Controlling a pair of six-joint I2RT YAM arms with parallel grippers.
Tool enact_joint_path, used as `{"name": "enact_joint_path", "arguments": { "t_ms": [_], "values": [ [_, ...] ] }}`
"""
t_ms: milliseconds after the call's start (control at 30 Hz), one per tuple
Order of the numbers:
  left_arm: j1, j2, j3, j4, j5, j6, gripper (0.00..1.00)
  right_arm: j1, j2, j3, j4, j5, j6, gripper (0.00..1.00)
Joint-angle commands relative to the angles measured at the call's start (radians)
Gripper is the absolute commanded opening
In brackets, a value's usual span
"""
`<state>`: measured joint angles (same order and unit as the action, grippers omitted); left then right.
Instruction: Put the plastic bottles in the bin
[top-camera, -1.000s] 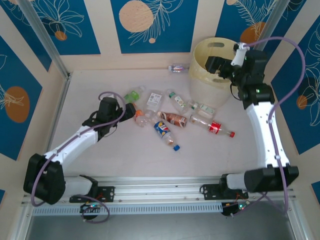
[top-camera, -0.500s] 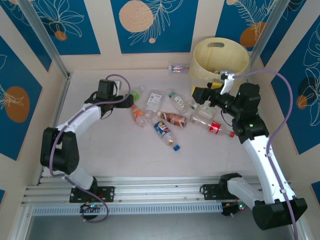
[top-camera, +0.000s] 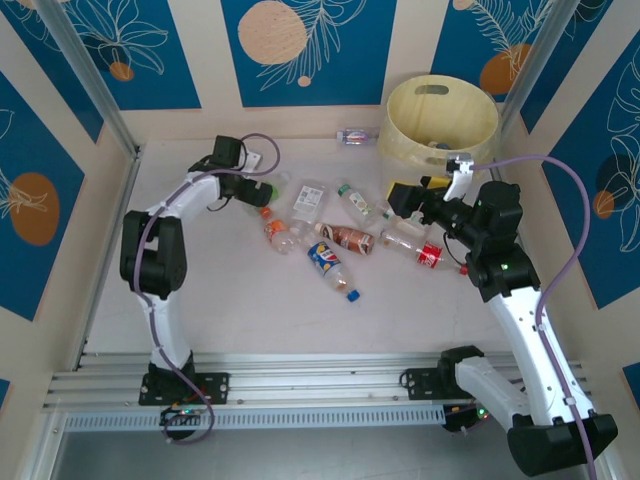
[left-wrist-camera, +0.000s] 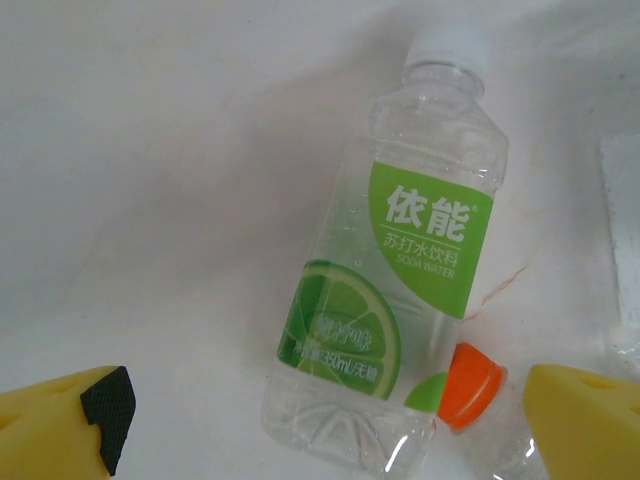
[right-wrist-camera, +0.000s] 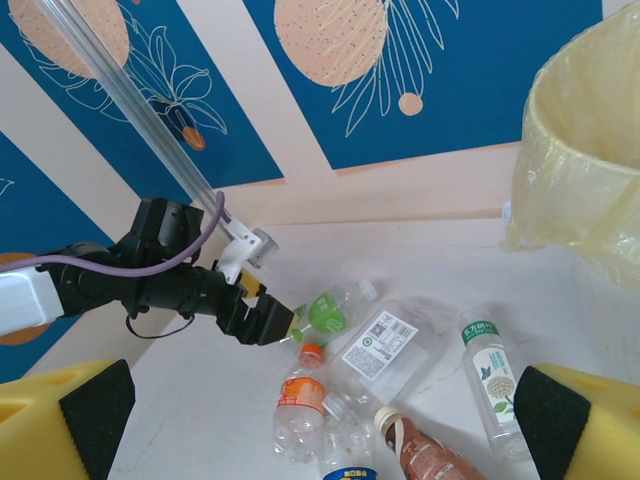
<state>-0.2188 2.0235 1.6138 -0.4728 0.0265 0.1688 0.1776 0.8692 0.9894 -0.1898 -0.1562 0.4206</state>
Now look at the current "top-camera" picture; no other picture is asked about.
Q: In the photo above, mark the aluminium base rail beam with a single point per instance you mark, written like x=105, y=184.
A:
x=310, y=380

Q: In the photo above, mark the green label plastic bottle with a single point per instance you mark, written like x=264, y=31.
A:
x=280, y=184

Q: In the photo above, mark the blue yellow label soda bottle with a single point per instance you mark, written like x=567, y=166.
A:
x=325, y=257

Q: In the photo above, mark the small clear bottle pink label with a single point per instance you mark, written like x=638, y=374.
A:
x=356, y=136

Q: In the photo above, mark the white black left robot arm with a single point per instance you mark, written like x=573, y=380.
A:
x=167, y=330

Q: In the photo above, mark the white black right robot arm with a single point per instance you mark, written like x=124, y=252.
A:
x=530, y=340

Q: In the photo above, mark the orange soda plastic bottle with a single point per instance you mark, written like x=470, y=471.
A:
x=277, y=231

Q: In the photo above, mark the clear bottle white label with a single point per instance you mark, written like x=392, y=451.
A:
x=306, y=197

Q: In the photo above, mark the small circuit board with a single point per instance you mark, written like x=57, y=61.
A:
x=457, y=420
x=182, y=412

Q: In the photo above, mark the yellow round plastic bin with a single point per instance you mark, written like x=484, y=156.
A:
x=440, y=110

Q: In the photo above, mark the grey metal panel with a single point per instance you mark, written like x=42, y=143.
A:
x=300, y=457

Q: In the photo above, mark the aluminium frame post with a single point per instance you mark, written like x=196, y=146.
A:
x=536, y=65
x=86, y=65

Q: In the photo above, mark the clear bottle green cap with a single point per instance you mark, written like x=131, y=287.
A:
x=382, y=207

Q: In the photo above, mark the flower label plastic bottle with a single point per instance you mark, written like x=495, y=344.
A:
x=356, y=200

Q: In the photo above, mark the brown coffee plastic bottle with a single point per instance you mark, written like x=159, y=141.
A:
x=350, y=239

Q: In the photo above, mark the red label cola bottle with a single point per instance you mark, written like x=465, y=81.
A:
x=430, y=255

